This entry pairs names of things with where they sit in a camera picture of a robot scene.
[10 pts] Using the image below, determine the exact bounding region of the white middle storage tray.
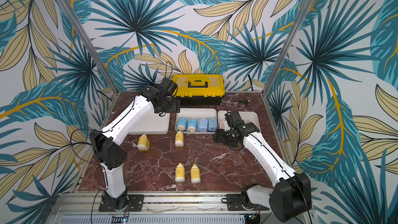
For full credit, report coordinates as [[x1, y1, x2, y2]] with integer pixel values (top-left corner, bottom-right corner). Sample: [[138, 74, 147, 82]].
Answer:
[[174, 108, 217, 135]]

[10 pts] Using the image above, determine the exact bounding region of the white storage tray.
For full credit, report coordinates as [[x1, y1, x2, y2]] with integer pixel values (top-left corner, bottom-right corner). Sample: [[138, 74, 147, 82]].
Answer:
[[217, 111, 261, 133], [129, 110, 170, 135], [174, 108, 217, 135]]

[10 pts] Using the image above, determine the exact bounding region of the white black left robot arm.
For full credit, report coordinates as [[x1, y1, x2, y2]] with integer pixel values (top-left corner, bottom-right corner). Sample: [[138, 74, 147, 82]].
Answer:
[[89, 77, 180, 212]]

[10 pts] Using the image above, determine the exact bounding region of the white left storage tray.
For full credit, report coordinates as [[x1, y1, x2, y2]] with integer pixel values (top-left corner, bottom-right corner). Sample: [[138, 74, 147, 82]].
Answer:
[[129, 110, 170, 135]]

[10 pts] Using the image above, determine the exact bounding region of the blue pencil sharpener bottom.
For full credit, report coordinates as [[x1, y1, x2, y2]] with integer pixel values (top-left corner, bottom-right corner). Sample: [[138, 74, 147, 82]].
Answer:
[[199, 118, 208, 132]]

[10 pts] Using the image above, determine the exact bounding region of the white right storage tray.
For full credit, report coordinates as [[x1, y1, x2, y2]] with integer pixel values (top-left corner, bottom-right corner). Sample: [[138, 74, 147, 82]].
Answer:
[[217, 111, 261, 133]]

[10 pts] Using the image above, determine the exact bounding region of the yellow black toolbox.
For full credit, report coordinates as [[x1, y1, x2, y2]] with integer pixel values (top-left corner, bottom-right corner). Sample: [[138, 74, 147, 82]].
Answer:
[[173, 74, 226, 106]]

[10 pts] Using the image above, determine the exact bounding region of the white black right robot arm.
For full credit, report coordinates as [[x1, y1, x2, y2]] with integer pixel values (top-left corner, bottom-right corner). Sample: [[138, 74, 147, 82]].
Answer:
[[213, 111, 312, 223]]

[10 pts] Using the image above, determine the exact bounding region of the blue pencil sharpener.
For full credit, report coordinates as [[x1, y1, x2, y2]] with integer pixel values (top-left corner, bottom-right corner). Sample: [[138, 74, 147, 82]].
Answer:
[[187, 118, 198, 132], [177, 118, 188, 131], [207, 118, 218, 132], [199, 118, 208, 132]]

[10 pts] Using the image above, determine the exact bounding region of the yellow pencil sharpener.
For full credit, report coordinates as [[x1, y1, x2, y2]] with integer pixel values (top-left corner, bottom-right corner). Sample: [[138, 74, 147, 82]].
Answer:
[[137, 134, 150, 151], [175, 163, 185, 183], [190, 164, 201, 184], [175, 130, 184, 147]]

